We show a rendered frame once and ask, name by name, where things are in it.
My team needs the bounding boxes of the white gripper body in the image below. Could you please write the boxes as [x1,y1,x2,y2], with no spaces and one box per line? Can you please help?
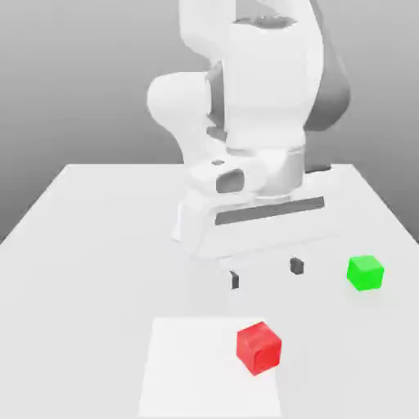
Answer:
[171,191,342,262]

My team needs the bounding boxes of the small red cube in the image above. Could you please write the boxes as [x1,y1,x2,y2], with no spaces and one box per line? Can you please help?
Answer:
[235,320,283,377]

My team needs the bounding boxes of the small green cube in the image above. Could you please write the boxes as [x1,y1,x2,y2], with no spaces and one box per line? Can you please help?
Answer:
[345,254,385,292]

